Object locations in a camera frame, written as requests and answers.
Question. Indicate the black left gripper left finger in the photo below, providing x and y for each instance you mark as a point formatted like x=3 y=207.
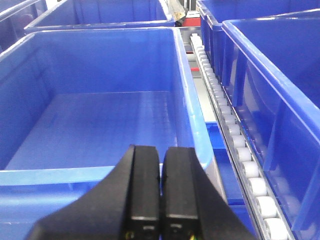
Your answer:
x=125 y=205

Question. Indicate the white roller conveyor track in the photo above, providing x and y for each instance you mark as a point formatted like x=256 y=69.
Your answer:
x=268 y=218

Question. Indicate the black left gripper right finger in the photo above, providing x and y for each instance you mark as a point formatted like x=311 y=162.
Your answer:
x=192 y=208

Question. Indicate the left blue plastic bin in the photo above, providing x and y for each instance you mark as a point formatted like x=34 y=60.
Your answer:
x=14 y=16

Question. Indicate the far right blue bin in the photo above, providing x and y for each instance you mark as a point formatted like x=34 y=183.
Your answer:
x=214 y=12

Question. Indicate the middle blue plastic bin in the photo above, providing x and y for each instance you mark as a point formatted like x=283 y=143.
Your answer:
x=73 y=101

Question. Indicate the far blue plastic bin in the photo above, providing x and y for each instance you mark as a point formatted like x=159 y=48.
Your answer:
x=103 y=14

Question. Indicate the right blue plastic bin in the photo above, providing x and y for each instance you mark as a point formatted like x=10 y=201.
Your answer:
x=271 y=74

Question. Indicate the blue plastic bin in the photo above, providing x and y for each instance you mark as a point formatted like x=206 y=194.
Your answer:
x=271 y=74
x=103 y=14
x=73 y=101
x=14 y=16

